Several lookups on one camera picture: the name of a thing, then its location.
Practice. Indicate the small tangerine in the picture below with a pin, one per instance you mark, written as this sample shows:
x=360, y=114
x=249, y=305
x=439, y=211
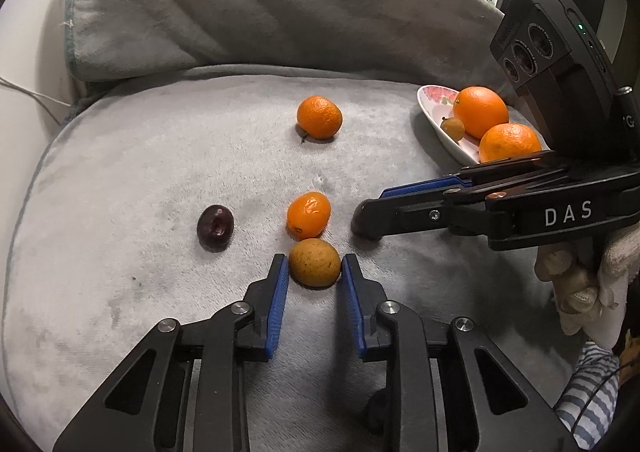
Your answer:
x=320, y=117

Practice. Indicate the brown longan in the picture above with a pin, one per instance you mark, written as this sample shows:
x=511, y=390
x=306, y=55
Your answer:
x=315, y=263
x=452, y=126

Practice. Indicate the white floral plate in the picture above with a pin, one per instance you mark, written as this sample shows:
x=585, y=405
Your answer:
x=434, y=105

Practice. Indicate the white cabinet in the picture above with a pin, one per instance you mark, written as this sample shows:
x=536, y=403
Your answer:
x=30, y=7

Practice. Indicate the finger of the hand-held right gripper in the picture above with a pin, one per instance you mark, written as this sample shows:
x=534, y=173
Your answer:
x=415, y=217
x=420, y=188

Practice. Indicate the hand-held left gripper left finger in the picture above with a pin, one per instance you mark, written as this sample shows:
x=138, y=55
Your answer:
x=279, y=302

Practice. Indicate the orange kumquat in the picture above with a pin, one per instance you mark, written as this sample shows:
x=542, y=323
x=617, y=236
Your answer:
x=309, y=215

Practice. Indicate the person's right hand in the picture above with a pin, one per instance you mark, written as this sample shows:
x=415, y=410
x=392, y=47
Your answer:
x=580, y=287

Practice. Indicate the large smooth orange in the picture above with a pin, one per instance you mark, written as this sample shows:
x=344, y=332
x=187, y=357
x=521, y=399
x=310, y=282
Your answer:
x=481, y=111

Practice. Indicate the large rough tangerine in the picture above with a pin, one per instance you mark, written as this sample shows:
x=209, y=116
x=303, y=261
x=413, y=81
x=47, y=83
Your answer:
x=510, y=143

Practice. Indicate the blue striped clothing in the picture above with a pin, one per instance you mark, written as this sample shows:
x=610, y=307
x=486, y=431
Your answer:
x=590, y=397

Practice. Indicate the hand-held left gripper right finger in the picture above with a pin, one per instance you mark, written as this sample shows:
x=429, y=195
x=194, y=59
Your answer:
x=351, y=302

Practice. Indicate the grey seat cushion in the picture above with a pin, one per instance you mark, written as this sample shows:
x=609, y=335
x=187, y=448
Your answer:
x=150, y=157

